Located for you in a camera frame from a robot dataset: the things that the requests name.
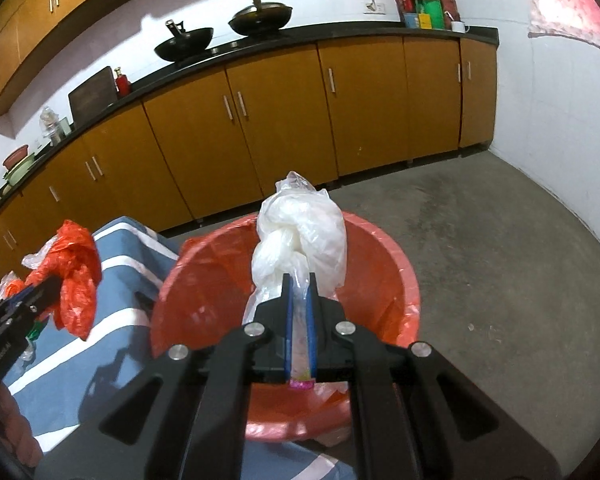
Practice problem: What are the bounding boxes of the green plastic bag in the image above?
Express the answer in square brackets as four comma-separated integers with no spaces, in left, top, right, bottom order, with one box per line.
[27,320,48,342]

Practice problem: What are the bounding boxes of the clear bubble wrap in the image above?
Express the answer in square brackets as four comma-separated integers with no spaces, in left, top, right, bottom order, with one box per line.
[0,235,57,301]

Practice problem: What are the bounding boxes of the red plastic bag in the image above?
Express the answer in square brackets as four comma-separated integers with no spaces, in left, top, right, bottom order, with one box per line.
[24,220,102,340]

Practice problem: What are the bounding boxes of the white plastic bag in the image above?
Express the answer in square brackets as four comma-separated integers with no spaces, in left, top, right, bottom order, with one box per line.
[241,170,349,326]

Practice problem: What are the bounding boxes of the magenta plastic bag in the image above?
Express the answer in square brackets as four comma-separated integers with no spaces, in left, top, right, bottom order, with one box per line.
[288,379,315,391]

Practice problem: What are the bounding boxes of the red plastic trash basket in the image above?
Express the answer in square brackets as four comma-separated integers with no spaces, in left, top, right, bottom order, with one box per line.
[150,212,420,442]

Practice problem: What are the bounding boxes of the person's left hand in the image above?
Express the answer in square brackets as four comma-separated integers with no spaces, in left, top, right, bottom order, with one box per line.
[0,384,43,468]

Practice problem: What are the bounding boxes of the blue white striped tablecloth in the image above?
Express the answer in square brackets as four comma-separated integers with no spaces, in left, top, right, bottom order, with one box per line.
[2,216,359,480]

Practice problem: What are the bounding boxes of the red-brown basin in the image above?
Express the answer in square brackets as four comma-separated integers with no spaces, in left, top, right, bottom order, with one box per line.
[3,144,29,171]

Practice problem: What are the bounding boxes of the clear jar with bag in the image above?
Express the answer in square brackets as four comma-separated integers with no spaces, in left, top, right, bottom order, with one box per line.
[40,106,66,146]

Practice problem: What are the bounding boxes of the dark cutting board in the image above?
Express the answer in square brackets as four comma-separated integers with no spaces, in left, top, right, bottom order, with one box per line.
[69,66,118,128]

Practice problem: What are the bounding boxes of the red bottle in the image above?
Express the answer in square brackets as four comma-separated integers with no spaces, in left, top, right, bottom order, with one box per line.
[114,67,132,99]

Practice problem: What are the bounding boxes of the lower wooden cabinets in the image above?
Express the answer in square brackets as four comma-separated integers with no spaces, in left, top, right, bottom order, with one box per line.
[0,35,498,279]

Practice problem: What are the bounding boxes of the black countertop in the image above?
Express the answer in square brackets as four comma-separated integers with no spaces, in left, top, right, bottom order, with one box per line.
[0,21,500,210]

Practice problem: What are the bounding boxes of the left black wok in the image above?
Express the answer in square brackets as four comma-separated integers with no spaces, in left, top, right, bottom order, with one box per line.
[154,20,214,62]

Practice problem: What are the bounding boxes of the white mug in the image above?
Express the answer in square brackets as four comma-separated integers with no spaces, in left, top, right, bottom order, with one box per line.
[451,21,470,34]

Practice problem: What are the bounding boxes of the right black wok with lid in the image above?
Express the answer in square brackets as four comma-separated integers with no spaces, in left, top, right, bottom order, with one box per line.
[228,0,292,37]

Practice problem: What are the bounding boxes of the green box on counter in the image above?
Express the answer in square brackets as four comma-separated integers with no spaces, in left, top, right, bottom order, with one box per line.
[415,0,445,29]

